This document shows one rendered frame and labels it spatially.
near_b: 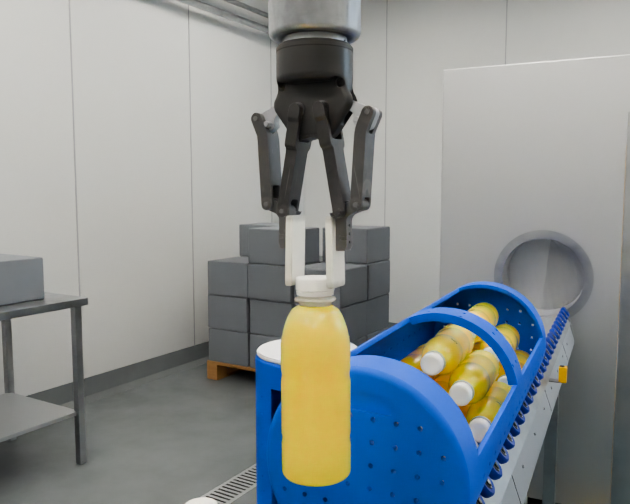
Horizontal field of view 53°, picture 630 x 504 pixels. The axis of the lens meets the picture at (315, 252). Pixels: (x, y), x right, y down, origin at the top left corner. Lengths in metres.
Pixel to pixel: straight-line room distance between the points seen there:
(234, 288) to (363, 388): 4.03
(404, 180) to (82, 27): 3.19
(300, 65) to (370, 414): 0.45
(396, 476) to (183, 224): 4.63
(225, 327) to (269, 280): 0.57
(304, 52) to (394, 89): 5.81
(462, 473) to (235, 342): 4.15
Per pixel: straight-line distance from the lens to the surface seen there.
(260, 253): 4.65
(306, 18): 0.61
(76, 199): 4.65
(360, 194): 0.60
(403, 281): 6.35
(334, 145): 0.62
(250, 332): 4.81
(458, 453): 0.83
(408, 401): 0.82
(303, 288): 0.63
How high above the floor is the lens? 1.46
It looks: 5 degrees down
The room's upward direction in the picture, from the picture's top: straight up
